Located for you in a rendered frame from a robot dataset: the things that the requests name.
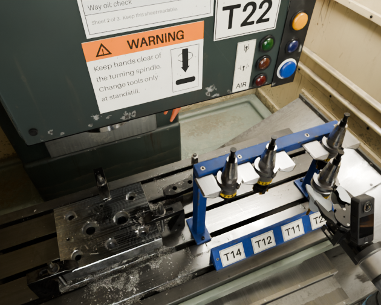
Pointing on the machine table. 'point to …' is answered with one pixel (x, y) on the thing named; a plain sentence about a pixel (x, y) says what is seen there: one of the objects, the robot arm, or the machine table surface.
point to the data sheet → (138, 14)
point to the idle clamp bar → (178, 189)
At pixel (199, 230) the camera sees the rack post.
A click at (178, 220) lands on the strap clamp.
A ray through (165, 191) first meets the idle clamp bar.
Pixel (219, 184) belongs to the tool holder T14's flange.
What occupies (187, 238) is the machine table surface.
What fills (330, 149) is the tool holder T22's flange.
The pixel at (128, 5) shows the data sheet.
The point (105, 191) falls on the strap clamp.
